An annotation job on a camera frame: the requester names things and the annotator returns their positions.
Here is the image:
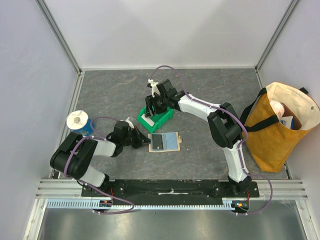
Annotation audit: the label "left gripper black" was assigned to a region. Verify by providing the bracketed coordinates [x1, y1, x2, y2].
[121, 125, 152, 150]

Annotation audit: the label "dark credit card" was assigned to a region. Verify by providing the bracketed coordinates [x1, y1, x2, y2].
[151, 134, 164, 151]

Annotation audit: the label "green plastic bin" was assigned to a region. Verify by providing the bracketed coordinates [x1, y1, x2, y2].
[137, 107, 174, 134]

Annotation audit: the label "beige leather card holder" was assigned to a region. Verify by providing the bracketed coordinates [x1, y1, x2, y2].
[148, 132, 183, 153]

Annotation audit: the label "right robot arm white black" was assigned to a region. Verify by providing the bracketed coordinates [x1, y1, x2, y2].
[145, 79, 252, 197]

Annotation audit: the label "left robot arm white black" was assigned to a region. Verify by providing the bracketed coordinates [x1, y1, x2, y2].
[50, 120, 151, 197]

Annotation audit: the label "credit card stack in bin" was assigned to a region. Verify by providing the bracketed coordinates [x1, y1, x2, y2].
[141, 113, 155, 127]

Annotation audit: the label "toilet paper roll blue wrapper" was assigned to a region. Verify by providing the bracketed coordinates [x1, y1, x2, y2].
[66, 110, 93, 137]

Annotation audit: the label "mustard canvas tote bag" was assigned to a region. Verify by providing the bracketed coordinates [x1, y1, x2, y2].
[240, 82, 320, 172]

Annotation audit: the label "items inside tote bag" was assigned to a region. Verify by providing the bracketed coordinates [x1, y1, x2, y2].
[269, 100, 302, 130]

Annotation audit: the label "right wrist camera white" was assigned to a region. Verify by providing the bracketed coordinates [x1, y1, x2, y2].
[147, 78, 160, 98]

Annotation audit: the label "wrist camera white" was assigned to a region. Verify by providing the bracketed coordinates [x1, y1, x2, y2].
[147, 78, 160, 98]
[125, 117, 135, 129]

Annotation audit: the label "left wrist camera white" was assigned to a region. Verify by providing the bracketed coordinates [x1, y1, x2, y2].
[125, 117, 135, 129]

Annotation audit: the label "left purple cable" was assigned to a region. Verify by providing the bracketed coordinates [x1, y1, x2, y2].
[63, 116, 136, 216]

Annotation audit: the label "purple cable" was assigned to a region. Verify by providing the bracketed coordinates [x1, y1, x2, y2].
[63, 116, 136, 216]
[149, 65, 274, 217]

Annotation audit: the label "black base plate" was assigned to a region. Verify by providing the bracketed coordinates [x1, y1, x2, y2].
[81, 178, 261, 203]

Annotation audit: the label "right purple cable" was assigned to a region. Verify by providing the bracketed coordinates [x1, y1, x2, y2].
[149, 65, 274, 217]

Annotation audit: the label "slotted cable duct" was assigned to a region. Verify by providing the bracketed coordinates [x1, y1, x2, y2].
[46, 198, 248, 211]

